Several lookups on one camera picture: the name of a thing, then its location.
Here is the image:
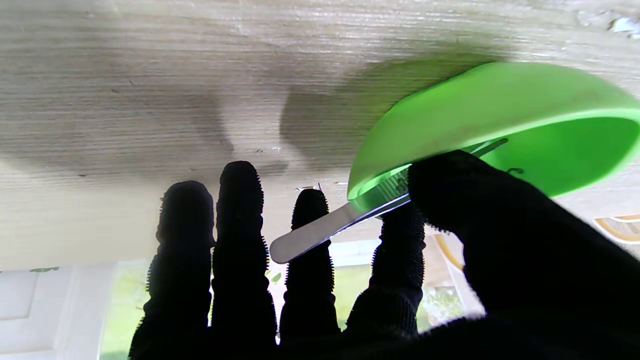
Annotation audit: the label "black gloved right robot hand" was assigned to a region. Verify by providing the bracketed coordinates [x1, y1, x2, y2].
[129, 150, 640, 360]

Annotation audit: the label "metal tweezers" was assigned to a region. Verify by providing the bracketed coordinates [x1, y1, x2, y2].
[269, 137, 510, 264]

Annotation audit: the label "green plastic dish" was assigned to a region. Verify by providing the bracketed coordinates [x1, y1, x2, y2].
[346, 61, 640, 213]

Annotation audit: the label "white paper scrap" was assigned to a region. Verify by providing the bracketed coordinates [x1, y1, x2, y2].
[607, 16, 640, 39]

